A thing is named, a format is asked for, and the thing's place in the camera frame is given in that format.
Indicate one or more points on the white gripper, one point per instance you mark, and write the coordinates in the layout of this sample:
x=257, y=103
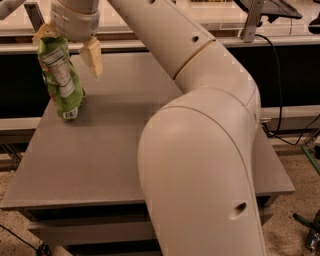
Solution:
x=77, y=25

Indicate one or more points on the green rice chip bag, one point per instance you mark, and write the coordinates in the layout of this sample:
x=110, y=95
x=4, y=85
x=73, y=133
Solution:
x=60, y=77

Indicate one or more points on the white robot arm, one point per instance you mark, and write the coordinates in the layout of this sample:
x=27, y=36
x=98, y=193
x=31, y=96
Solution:
x=195, y=154

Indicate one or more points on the grey table drawer unit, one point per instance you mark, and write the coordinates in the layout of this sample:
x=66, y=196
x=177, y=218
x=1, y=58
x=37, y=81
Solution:
x=100, y=230

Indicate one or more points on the dark chair base background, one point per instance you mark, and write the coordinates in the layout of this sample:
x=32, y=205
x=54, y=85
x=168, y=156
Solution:
x=273, y=9

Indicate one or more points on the green floor tool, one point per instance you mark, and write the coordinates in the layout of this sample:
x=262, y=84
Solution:
x=306, y=222

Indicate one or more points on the left metal bracket post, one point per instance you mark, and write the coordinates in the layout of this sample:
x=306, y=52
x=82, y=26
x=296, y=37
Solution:
x=34, y=14

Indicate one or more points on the metal bracket post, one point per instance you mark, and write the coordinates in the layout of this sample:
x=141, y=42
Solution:
x=34, y=14
x=253, y=19

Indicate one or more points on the right metal bracket post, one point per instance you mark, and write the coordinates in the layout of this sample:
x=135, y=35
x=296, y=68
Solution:
x=253, y=19

